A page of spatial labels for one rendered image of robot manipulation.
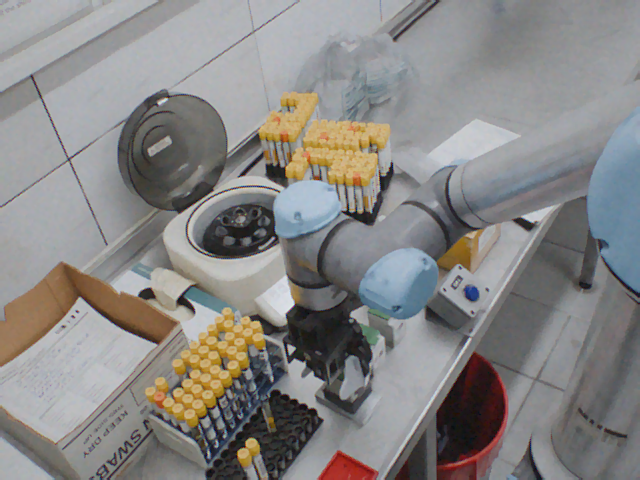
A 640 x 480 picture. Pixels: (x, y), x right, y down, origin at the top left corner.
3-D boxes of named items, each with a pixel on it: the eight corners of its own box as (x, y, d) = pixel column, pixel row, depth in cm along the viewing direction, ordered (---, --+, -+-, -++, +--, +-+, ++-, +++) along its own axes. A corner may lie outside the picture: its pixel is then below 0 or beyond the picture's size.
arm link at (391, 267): (461, 225, 69) (379, 188, 76) (393, 289, 64) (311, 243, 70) (460, 277, 75) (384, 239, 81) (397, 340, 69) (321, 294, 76)
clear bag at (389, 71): (365, 111, 163) (360, 60, 154) (329, 85, 175) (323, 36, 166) (431, 83, 170) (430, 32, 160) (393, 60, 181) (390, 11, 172)
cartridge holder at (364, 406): (363, 426, 98) (361, 413, 96) (315, 399, 103) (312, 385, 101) (383, 400, 101) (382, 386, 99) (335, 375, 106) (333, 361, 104)
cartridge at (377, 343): (373, 377, 105) (370, 350, 100) (348, 365, 107) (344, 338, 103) (386, 359, 107) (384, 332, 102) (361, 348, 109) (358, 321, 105)
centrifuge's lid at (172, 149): (108, 124, 108) (84, 116, 114) (161, 244, 123) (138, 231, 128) (208, 68, 119) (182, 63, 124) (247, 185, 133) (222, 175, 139)
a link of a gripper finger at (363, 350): (346, 372, 94) (328, 328, 90) (353, 363, 95) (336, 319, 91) (372, 381, 91) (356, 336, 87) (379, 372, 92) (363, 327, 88)
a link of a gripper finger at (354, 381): (339, 416, 95) (320, 371, 90) (362, 386, 98) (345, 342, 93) (357, 423, 93) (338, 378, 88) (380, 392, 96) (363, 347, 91)
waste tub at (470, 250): (470, 280, 117) (472, 238, 111) (404, 255, 124) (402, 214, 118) (502, 235, 125) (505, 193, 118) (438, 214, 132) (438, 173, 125)
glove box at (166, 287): (207, 379, 108) (192, 341, 102) (109, 325, 120) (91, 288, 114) (254, 327, 115) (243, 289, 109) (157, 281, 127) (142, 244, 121)
